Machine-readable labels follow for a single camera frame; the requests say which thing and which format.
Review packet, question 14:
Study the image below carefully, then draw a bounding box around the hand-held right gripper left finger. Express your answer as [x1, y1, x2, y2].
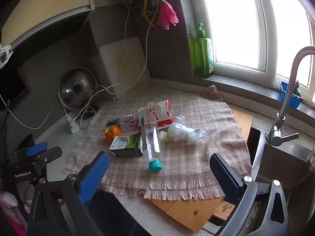
[27, 151, 111, 236]

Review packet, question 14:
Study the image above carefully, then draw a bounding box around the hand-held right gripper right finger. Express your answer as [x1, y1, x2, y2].
[209, 152, 289, 236]

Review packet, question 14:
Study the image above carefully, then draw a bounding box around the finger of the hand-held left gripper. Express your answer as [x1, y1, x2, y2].
[31, 146, 63, 169]
[13, 134, 48, 157]

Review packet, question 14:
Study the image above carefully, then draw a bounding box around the green and white carton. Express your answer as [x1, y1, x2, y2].
[109, 131, 147, 157]

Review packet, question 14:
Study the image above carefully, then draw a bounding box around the orange fruit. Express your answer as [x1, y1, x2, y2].
[105, 125, 122, 142]

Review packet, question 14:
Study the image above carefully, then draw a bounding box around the blue and pink toothpaste box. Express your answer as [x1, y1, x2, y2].
[107, 114, 139, 133]

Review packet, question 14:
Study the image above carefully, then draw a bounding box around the clear plastic bag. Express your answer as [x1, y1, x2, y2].
[168, 115, 207, 145]

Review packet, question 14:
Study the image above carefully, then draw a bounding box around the clear bottle with teal cap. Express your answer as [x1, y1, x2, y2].
[141, 117, 163, 172]

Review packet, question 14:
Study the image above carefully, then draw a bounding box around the pale garlic piece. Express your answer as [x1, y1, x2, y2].
[159, 131, 171, 144]

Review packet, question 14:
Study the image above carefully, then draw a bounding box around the red and white paper bag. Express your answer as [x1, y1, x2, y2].
[137, 100, 174, 131]

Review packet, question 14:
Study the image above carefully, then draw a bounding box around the person's left forearm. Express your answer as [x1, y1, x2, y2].
[0, 190, 27, 236]

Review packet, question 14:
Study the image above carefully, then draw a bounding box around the pink plaid fringed cloth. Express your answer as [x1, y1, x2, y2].
[63, 85, 253, 201]

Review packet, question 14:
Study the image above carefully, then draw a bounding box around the wooden board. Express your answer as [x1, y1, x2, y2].
[141, 109, 254, 233]

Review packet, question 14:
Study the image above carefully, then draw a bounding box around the steel sink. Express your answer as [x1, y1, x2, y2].
[204, 125, 315, 236]

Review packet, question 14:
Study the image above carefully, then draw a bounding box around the dark round lid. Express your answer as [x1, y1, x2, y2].
[81, 105, 100, 121]

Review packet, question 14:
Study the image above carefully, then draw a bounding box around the black range hood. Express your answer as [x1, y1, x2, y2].
[0, 59, 27, 111]

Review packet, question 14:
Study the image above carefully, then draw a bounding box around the steel pot lid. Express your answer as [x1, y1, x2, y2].
[57, 66, 99, 111]

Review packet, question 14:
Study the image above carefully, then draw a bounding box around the thin white cutting board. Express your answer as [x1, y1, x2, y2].
[89, 54, 116, 101]

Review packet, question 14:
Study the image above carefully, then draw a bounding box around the steel faucet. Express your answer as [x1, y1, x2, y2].
[265, 45, 315, 147]

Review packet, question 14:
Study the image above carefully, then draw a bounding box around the blue sponge holder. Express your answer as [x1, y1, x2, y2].
[279, 81, 303, 109]

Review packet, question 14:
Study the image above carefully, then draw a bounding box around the large white cutting board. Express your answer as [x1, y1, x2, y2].
[98, 36, 150, 99]

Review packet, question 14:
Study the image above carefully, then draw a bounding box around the green pump soap bottle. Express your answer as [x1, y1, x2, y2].
[193, 23, 214, 78]

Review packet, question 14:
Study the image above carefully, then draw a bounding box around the thin white cable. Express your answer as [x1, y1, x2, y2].
[0, 92, 70, 130]

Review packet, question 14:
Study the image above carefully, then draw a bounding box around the thick white cable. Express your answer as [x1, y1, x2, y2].
[79, 5, 159, 128]
[74, 0, 134, 128]

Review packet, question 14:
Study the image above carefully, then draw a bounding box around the cream wall cabinet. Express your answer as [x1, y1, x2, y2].
[0, 0, 95, 47]

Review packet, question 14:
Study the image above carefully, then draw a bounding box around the yellow gas hose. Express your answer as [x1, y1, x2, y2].
[141, 0, 157, 27]

